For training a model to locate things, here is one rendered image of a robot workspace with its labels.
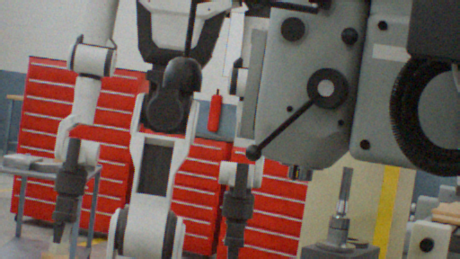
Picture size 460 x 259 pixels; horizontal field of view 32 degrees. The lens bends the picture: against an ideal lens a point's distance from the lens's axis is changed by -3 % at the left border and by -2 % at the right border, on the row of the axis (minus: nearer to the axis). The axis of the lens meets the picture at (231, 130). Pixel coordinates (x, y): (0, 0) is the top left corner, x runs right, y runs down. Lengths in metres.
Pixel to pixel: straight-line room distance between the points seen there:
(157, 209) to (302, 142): 0.79
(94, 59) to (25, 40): 10.22
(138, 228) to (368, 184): 1.34
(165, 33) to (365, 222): 1.40
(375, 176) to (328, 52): 1.85
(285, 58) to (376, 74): 0.17
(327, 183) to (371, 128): 1.90
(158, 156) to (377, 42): 0.99
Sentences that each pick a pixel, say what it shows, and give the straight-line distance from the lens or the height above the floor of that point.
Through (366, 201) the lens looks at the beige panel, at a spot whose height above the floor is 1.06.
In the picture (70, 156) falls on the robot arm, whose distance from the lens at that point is 2.23.
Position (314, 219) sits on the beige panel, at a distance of 3.31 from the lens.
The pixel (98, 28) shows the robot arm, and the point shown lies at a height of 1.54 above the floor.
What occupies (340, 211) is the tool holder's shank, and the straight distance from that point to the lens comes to 1.84.
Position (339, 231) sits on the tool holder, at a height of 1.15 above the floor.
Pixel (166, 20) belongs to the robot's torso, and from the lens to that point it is 2.21.
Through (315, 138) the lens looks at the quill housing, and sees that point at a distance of 1.44.
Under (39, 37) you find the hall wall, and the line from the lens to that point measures 12.34.
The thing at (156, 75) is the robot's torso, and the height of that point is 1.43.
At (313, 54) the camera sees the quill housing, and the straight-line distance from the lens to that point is 1.44.
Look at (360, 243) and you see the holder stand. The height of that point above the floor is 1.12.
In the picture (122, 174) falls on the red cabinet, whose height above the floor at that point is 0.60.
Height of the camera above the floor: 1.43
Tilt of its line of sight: 3 degrees down
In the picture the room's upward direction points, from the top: 8 degrees clockwise
